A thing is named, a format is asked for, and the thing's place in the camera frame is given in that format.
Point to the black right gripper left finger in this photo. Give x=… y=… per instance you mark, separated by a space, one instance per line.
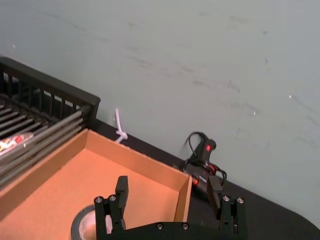
x=117 y=202

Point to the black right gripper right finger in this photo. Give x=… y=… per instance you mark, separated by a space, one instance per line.
x=225 y=212

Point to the roll of silver tape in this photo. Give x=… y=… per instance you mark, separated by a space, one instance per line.
x=82 y=225

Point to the black table cloth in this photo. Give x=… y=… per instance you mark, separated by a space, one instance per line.
x=250 y=212

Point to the shallow brown cardboard tray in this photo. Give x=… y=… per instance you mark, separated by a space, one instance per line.
x=100 y=180

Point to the small white three-armed plastic piece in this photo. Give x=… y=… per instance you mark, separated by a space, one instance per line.
x=120 y=130

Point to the black rack with steel bars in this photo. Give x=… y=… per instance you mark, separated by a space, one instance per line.
x=37 y=125

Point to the clear plastic case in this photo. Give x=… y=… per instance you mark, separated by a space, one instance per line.
x=15 y=143

